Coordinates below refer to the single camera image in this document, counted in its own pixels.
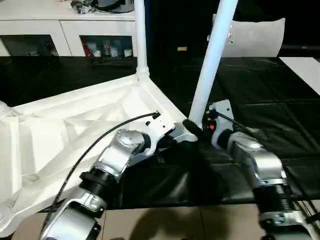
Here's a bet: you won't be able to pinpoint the white plastic table top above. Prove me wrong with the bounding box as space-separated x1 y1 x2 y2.
0 74 199 237

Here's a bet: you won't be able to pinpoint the black table mat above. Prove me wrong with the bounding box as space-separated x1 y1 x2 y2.
0 54 320 211

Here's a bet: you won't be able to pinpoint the grey cushion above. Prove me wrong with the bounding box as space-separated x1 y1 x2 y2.
209 13 286 58

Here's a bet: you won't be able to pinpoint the white flat board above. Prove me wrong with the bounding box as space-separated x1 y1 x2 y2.
279 56 320 97

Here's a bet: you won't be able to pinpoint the dark items on cabinet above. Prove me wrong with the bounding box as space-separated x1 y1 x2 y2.
69 0 137 15

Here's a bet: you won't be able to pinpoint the white glass-door cabinet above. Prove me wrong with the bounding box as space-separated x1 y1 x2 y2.
0 0 139 57

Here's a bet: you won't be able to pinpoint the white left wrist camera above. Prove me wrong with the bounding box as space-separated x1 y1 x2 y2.
141 117 177 157

